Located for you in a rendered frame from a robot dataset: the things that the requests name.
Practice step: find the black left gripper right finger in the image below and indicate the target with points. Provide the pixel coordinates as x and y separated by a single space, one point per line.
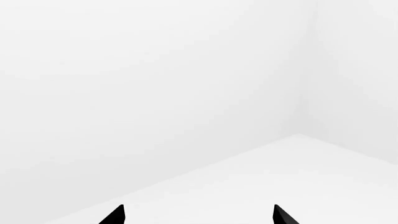
282 217

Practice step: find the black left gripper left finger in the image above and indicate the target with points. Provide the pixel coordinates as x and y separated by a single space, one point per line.
115 216

